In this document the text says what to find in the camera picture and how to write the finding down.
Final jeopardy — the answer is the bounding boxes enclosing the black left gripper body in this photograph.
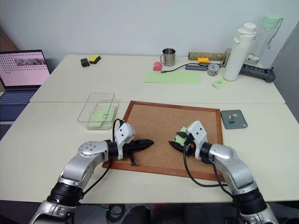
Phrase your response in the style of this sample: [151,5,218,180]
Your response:
[122,139,142,158]

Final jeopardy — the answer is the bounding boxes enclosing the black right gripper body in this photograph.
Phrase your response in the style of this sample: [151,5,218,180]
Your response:
[183,133,197,157]

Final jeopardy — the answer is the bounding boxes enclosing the green sticky note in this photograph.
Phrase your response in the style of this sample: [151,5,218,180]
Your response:
[172,126,188,147]

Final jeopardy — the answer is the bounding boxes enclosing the clear plastic box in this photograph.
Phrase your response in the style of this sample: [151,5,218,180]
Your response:
[77,92,120,131]

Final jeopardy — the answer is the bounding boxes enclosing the grey square tray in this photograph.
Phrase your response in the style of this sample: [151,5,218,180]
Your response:
[220,109,249,130]

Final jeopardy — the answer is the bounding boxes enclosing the small green note with drawing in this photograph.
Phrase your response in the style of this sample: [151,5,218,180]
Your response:
[212,78,228,90]

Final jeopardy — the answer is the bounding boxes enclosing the wood-framed cork board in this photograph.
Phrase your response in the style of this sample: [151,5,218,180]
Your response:
[102,100,226,182]

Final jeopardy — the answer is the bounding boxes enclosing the green notes with writing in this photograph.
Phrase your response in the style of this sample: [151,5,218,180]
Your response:
[89,105,118,129]

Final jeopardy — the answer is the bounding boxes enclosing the long light green paper sheet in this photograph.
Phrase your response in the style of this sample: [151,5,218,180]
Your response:
[144,70,202,84]

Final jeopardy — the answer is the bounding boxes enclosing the grey usb hub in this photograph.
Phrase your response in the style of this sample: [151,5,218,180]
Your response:
[185,64,209,71]

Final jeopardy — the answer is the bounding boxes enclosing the round clear pushpin jar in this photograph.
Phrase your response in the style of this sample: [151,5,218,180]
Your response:
[207,63,221,77]

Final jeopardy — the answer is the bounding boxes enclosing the long brown wooden block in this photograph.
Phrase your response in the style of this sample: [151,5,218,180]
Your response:
[188,52,227,61]

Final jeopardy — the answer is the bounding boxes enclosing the tall white water bottle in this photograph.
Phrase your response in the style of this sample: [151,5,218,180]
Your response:
[222,22,258,82]

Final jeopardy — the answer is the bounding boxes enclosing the yellow and black sponge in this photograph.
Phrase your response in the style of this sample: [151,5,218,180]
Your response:
[88,54,102,65]

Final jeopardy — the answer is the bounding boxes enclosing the dark grey handheld controller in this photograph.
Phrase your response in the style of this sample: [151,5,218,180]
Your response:
[239,63,276,83]

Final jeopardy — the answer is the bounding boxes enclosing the grey panel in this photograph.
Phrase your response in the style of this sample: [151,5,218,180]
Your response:
[270,18,299,114]

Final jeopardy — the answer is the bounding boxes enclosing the clear bottle with green lid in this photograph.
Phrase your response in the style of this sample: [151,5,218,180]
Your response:
[245,14,284,66]

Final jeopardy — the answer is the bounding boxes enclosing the open laptop with pink screen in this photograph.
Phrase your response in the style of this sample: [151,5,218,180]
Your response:
[0,49,51,122]

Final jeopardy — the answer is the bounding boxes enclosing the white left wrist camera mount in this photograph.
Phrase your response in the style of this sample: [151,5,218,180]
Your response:
[114,122,137,161]

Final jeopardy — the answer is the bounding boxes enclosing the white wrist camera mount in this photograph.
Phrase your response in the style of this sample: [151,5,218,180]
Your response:
[186,120,209,160]
[114,122,137,161]

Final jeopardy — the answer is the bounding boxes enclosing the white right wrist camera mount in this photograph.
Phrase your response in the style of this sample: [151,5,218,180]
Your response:
[186,120,209,160]

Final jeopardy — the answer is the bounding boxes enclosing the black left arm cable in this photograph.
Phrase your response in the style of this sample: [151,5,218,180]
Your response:
[79,118,126,199]

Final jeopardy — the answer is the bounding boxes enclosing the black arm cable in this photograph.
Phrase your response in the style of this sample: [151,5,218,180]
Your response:
[183,143,235,199]
[79,118,126,199]

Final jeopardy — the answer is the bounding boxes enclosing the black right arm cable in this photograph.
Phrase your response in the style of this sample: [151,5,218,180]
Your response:
[183,143,235,199]

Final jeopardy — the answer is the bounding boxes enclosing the black cables under table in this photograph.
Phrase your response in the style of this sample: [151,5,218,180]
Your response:
[105,203,128,224]

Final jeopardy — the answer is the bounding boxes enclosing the black usb cable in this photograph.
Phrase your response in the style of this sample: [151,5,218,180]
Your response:
[161,63,199,74]

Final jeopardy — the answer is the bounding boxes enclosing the steel mug with handle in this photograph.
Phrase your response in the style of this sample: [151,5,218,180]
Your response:
[160,48,176,67]

